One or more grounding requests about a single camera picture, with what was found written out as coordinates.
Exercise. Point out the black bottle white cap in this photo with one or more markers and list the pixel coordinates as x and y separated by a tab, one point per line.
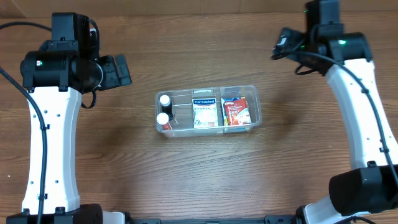
167	106

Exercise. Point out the white Hansaplast plaster box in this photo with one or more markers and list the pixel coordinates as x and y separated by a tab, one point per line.
205	113

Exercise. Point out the red medicine box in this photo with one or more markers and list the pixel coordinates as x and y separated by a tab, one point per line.
237	112

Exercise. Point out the orange tube white cap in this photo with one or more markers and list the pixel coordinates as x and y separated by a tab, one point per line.
163	120

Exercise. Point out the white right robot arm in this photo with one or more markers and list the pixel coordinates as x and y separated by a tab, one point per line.
346	61

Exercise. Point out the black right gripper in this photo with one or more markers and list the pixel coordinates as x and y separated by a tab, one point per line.
286	42

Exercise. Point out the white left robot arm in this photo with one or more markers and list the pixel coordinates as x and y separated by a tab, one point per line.
54	83

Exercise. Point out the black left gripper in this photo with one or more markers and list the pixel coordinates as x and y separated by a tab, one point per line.
112	73

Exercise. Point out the blue VapoDrops box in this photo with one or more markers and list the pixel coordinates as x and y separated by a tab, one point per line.
223	109

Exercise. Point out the clear plastic container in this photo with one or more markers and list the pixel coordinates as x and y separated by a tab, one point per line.
239	110

